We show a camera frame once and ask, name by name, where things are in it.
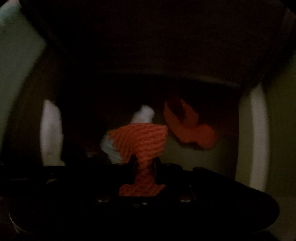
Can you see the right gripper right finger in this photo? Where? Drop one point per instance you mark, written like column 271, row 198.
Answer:
column 178, row 182

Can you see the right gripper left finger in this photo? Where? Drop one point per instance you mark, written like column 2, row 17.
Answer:
column 106, row 178

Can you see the orange knitted cloth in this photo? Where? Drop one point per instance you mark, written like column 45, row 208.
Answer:
column 145, row 141

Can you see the red plastic bag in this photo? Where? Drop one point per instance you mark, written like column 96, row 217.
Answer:
column 189, row 130

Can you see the white printed paper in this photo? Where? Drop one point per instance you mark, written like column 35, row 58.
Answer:
column 110, row 150

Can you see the colourful patterned bed blanket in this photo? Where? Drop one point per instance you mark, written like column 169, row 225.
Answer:
column 21, row 46

